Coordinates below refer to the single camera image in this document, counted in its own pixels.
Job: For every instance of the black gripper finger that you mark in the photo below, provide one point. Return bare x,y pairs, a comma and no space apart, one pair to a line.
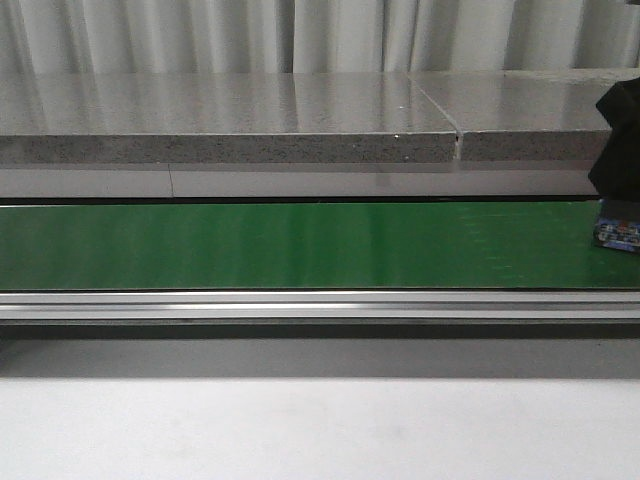
615,174

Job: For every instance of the yellow mushroom push button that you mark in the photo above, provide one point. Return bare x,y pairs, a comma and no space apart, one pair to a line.
617,225

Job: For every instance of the grey stone slab right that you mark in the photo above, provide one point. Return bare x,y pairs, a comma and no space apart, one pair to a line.
524,116

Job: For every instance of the grey stone slab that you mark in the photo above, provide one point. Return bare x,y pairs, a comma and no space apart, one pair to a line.
524,116
221,118

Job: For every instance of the grey stone slab left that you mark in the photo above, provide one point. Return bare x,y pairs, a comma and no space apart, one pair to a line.
221,118

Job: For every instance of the green conveyor belt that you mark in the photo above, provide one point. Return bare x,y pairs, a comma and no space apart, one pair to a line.
464,245

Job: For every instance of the grey pleated curtain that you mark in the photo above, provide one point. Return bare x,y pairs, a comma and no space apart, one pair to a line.
41,37

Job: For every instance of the aluminium conveyor frame rail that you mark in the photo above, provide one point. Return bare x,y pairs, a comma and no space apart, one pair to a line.
231,308

